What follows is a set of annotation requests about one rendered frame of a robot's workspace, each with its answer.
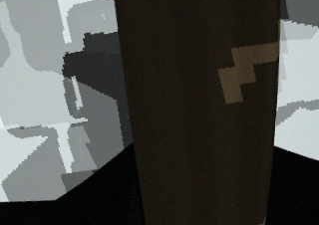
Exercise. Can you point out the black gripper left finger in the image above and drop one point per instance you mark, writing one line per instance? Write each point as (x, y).
(112, 196)

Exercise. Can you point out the dark brown wooden board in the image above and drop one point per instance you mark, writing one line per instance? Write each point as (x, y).
(202, 79)

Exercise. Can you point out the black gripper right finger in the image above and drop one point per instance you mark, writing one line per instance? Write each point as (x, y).
(293, 198)

